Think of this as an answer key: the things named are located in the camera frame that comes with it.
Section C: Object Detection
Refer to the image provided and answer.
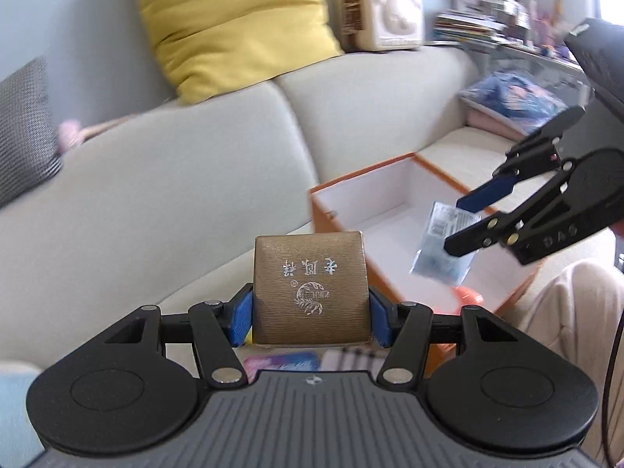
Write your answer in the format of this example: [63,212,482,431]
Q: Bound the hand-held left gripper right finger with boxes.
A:
[368,287,526,387]

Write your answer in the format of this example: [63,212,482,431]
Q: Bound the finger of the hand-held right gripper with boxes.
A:
[443,158,577,259]
[456,106,586,211]

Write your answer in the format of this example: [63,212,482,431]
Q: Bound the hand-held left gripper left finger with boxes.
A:
[100,287,255,389]

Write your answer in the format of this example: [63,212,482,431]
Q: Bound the clear plastic packet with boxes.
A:
[409,201,482,286]

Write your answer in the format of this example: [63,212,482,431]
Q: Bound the gold square box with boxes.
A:
[251,230,374,348]

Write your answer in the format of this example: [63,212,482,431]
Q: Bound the orange cardboard box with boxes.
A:
[307,152,549,376]

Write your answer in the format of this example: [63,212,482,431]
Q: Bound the plaid case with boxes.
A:
[321,346,387,377]

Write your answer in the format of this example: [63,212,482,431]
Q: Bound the orange round object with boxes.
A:
[451,287,486,316]

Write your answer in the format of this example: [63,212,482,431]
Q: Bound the blue printed cushion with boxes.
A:
[458,71,586,138]

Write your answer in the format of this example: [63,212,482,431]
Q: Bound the person's leg in pale trousers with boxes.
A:
[514,261,624,468]

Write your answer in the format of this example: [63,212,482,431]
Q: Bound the cluttered side table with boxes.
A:
[448,0,593,89]

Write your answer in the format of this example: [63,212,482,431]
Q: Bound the beige sofa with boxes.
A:
[0,45,616,369]

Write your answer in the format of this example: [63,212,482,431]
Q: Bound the stack of books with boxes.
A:
[433,9,509,46]

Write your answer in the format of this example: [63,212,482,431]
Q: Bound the cream and brown bag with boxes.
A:
[339,0,425,53]

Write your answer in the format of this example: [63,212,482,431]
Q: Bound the light blue cushion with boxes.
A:
[0,361,46,468]

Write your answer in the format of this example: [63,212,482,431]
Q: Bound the grey striped pillow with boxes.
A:
[0,56,65,210]

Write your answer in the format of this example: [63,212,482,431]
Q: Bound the yellow pillow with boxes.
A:
[129,0,345,105]

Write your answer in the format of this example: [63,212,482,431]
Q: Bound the black cable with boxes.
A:
[601,297,624,468]

